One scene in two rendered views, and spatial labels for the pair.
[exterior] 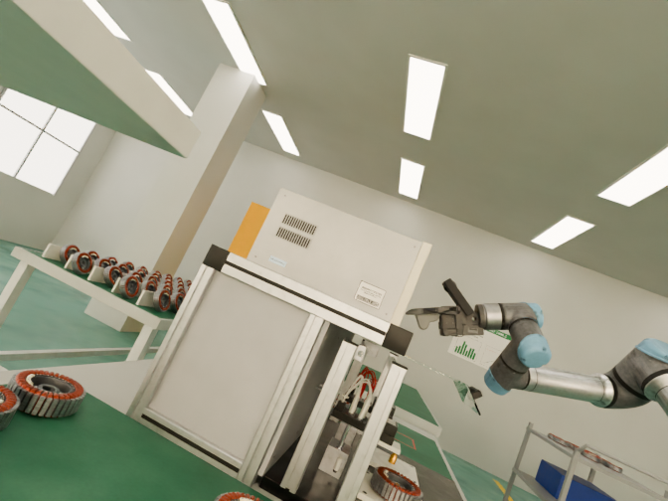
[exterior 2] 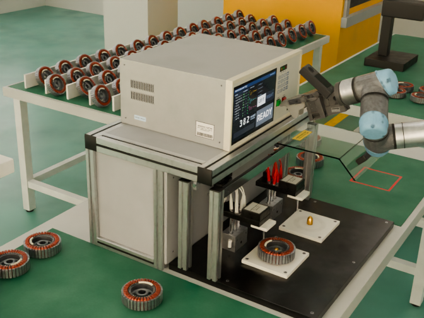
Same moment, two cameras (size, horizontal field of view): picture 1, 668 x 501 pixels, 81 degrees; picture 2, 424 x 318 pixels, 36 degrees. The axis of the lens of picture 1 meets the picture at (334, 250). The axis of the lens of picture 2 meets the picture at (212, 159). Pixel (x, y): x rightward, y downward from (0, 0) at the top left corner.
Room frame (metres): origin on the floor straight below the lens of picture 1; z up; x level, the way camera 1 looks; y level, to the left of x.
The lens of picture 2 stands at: (-0.75, -0.71, 1.82)
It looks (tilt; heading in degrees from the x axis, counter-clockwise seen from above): 23 degrees down; 19
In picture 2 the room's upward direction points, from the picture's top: 2 degrees clockwise
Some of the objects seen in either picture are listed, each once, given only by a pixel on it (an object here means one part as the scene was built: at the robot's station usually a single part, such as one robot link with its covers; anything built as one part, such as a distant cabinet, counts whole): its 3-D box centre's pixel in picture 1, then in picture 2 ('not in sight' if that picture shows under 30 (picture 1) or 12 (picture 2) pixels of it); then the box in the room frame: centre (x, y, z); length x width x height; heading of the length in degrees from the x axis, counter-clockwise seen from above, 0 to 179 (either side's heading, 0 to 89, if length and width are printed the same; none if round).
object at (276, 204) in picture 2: (346, 432); (270, 207); (1.18, -0.25, 0.80); 0.07 x 0.05 x 0.06; 168
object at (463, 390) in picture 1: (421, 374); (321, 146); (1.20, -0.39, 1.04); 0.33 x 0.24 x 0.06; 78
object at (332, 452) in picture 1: (335, 456); (234, 237); (0.94, -0.20, 0.80); 0.07 x 0.05 x 0.06; 168
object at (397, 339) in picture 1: (327, 309); (210, 124); (1.10, -0.05, 1.09); 0.68 x 0.44 x 0.05; 168
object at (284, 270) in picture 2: (392, 498); (276, 257); (0.91, -0.34, 0.78); 0.15 x 0.15 x 0.01; 78
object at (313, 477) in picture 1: (383, 483); (288, 243); (1.03, -0.35, 0.76); 0.64 x 0.47 x 0.02; 168
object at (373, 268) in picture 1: (345, 268); (212, 85); (1.11, -0.05, 1.22); 0.44 x 0.39 x 0.20; 168
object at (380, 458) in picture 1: (391, 464); (309, 224); (1.15, -0.39, 0.78); 0.15 x 0.15 x 0.01; 78
